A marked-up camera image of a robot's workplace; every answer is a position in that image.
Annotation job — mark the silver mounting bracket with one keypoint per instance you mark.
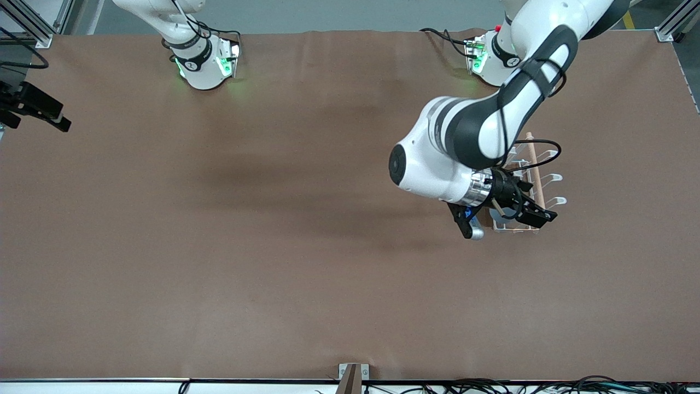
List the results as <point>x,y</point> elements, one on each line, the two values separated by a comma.
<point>365,372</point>

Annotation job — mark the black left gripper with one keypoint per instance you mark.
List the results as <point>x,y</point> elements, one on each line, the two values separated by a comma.
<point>503,191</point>

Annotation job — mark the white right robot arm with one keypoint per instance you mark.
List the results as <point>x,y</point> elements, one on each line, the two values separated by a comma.
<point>202,71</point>

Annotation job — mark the aluminium frame profile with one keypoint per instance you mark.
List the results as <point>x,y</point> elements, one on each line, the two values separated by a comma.
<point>42,40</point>
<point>664,34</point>

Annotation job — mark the white table edge rail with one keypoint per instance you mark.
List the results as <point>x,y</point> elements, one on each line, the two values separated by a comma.
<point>82,387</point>

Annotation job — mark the brown camera post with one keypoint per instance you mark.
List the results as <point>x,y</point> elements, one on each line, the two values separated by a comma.
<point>350,383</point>

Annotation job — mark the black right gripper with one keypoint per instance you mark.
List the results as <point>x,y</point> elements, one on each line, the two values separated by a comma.
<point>21,100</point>

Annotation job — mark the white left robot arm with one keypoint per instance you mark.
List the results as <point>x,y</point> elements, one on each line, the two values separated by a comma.
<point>432,169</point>

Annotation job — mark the brown table mat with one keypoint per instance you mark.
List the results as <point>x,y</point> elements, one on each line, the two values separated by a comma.
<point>273,273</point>

